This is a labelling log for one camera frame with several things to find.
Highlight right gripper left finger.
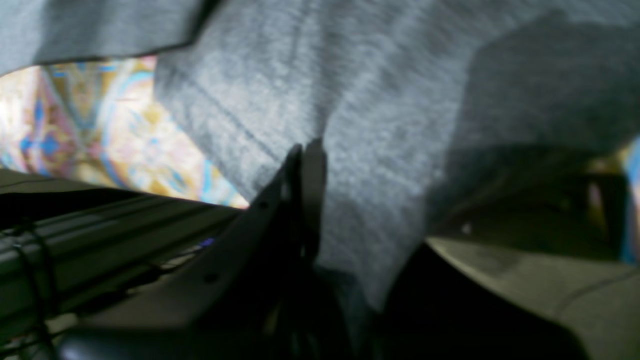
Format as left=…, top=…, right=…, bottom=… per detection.
left=58, top=145, right=303, bottom=360

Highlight grey T-shirt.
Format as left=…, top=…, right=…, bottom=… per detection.
left=1, top=0, right=639, bottom=311

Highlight patterned tablecloth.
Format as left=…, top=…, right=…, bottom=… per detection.
left=0, top=56, right=249, bottom=208

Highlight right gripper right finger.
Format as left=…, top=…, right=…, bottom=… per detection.
left=302, top=138, right=327, bottom=261

